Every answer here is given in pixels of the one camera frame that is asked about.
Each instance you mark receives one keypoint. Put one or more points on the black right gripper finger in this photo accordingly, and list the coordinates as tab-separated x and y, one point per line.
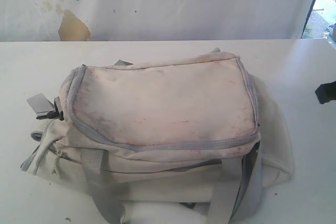
326	92

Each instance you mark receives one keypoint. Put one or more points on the white fabric backpack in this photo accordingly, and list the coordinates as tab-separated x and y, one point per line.
187	131

